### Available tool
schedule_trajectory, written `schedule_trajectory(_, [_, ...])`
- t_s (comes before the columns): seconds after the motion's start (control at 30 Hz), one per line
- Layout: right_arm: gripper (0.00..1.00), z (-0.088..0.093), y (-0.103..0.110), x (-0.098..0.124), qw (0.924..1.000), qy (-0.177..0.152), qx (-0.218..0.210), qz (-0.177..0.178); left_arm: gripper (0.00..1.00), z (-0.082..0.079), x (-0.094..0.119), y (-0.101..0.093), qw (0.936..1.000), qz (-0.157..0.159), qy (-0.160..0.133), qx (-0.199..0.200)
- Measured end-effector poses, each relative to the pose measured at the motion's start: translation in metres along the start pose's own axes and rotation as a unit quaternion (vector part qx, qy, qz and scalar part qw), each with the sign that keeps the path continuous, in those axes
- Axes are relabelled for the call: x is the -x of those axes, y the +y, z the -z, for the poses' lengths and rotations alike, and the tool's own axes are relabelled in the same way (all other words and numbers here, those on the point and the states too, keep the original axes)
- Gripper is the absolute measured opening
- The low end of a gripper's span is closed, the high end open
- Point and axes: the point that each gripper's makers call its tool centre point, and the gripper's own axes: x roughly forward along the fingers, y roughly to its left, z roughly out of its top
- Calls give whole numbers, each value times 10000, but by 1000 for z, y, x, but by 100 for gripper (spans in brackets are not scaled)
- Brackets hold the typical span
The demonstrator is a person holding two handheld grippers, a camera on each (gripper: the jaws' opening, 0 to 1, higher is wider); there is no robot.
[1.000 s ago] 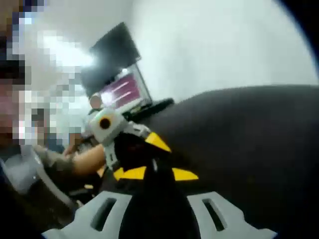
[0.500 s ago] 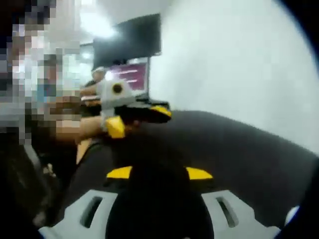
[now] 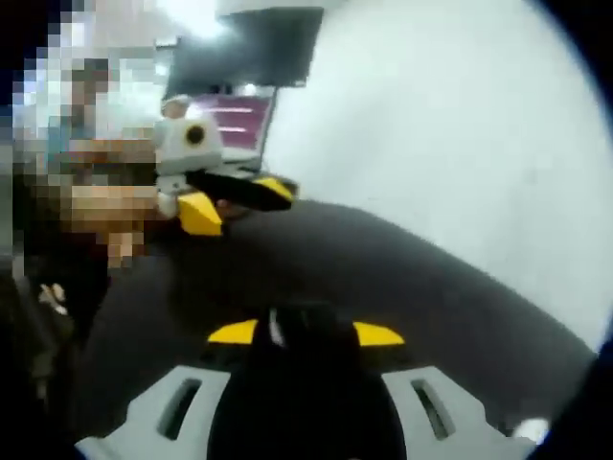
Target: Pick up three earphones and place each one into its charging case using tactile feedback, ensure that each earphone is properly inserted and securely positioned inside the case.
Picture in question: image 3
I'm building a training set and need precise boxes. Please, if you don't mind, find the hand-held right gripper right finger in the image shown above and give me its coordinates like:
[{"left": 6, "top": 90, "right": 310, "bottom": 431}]
[{"left": 306, "top": 302, "right": 533, "bottom": 460}]

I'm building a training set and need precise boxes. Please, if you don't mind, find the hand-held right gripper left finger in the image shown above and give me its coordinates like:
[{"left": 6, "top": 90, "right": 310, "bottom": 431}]
[{"left": 76, "top": 302, "right": 307, "bottom": 460}]

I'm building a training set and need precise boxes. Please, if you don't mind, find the white charging case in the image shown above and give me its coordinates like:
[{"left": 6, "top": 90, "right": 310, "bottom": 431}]
[{"left": 514, "top": 418, "right": 551, "bottom": 440}]

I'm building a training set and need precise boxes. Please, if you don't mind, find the laptop with purple screen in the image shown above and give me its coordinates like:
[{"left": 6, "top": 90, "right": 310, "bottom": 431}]
[{"left": 191, "top": 88, "right": 280, "bottom": 174}]

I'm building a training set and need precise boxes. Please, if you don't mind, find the black monitor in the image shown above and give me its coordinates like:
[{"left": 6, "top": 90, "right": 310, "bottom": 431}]
[{"left": 167, "top": 7, "right": 325, "bottom": 91}]

